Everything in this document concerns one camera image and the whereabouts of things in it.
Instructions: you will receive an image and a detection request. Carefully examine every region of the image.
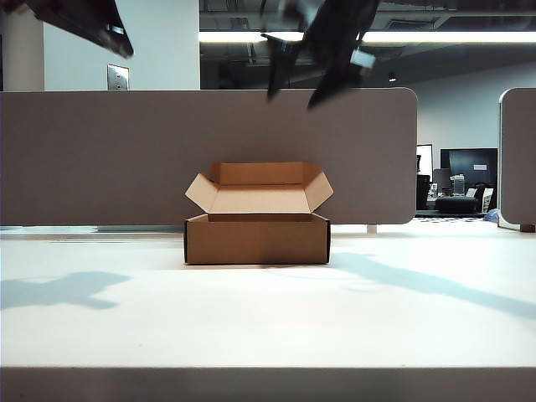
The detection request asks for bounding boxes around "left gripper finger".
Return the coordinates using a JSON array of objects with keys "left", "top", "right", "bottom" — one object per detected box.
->
[
  {"left": 100, "top": 0, "right": 135, "bottom": 58},
  {"left": 81, "top": 29, "right": 129, "bottom": 59}
]

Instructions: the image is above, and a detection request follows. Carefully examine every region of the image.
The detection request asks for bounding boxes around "large black screen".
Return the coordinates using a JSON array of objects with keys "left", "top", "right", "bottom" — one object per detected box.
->
[{"left": 439, "top": 148, "right": 498, "bottom": 188}]

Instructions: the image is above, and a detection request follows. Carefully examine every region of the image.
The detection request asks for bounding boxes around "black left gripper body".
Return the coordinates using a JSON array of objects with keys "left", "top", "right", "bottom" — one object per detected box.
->
[{"left": 0, "top": 0, "right": 112, "bottom": 43}]

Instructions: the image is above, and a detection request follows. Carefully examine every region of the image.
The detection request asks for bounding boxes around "long ceiling light strip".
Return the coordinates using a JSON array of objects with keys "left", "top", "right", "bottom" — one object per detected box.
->
[{"left": 198, "top": 31, "right": 536, "bottom": 44}]

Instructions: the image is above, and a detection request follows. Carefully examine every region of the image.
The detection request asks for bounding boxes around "metal wall switch plate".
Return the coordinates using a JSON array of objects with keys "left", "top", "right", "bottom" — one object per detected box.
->
[{"left": 106, "top": 63, "right": 130, "bottom": 90}]

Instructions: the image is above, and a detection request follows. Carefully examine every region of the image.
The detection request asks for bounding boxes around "open brown cardboard box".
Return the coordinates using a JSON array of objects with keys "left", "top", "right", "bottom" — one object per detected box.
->
[{"left": 183, "top": 161, "right": 334, "bottom": 265}]

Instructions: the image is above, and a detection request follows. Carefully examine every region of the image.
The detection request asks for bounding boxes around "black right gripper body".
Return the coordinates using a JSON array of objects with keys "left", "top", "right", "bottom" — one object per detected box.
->
[{"left": 261, "top": 0, "right": 380, "bottom": 79}]

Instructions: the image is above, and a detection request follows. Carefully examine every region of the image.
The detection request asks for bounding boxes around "black round ottoman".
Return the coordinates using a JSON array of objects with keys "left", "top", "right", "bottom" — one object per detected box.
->
[{"left": 434, "top": 197, "right": 479, "bottom": 214}]

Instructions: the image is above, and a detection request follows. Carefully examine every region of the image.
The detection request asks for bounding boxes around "wide brown desk partition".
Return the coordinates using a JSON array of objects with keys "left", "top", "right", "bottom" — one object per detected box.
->
[{"left": 0, "top": 87, "right": 419, "bottom": 227}]

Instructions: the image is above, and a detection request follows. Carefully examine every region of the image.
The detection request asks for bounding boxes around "white-framed board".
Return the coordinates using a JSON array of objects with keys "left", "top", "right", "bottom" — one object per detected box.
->
[{"left": 415, "top": 144, "right": 433, "bottom": 179}]

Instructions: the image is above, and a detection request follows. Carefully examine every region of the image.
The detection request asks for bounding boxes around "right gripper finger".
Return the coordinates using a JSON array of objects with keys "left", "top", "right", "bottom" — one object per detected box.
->
[
  {"left": 266, "top": 36, "right": 302, "bottom": 102},
  {"left": 307, "top": 65, "right": 362, "bottom": 111}
]

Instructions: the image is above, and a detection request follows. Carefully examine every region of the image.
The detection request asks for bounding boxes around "narrow brown desk partition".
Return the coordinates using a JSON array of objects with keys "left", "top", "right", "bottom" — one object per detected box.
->
[{"left": 497, "top": 87, "right": 536, "bottom": 233}]

